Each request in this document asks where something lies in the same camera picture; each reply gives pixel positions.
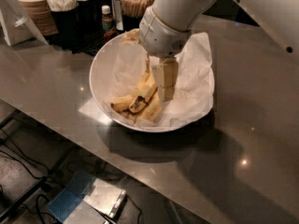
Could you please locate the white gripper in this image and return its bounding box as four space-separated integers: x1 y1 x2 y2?
121 7 191 103

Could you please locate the yellow banana bruised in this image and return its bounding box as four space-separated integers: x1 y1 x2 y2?
129 74 157 113

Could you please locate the yellow banana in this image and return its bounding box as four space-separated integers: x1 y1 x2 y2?
110 55 150 113
128 92 163 122

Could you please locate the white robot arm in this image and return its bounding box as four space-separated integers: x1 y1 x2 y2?
139 0 299 60

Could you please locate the white bowl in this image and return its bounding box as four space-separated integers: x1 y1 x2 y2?
89 31 216 133

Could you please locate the small glass sauce bottle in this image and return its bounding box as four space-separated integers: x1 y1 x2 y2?
101 5 117 42

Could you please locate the black cup of wooden stirrers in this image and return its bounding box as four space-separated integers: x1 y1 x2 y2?
121 0 154 31

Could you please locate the black holder with white packets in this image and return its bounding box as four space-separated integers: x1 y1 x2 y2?
77 0 97 34

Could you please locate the black holder with napkins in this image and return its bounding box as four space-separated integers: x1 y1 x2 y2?
47 0 80 49

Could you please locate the stack of paper cups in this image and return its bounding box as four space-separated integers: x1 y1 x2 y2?
18 0 58 36

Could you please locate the blue and silver floor box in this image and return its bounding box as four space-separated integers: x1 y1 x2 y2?
48 170 126 224

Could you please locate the black floor cable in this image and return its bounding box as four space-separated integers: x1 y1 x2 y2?
0 129 50 180

